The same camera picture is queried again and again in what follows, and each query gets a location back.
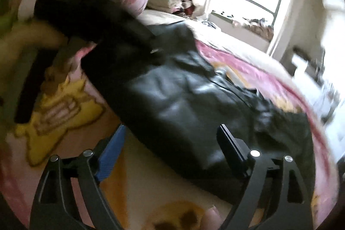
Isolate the pile of folded clothes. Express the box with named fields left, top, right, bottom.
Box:
left=148, top=0, right=197, bottom=17

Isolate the clutter on cabinet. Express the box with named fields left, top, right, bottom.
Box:
left=291, top=47, right=326, bottom=80

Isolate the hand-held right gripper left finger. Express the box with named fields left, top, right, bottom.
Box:
left=30, top=124, right=127, bottom=230

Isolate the white cabinet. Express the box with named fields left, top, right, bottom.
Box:
left=313, top=76, right=343, bottom=125

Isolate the pink printed blanket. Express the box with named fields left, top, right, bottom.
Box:
left=0, top=39, right=340, bottom=230

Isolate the windowsill clutter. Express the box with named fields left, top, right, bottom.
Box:
left=210, top=10, right=274, bottom=38

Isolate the black leather jacket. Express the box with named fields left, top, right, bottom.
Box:
left=81, top=22, right=316, bottom=203

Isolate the beige bedsheet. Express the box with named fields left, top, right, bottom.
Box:
left=140, top=8, right=294, bottom=80

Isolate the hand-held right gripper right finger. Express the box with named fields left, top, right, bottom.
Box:
left=217, top=124, right=314, bottom=230

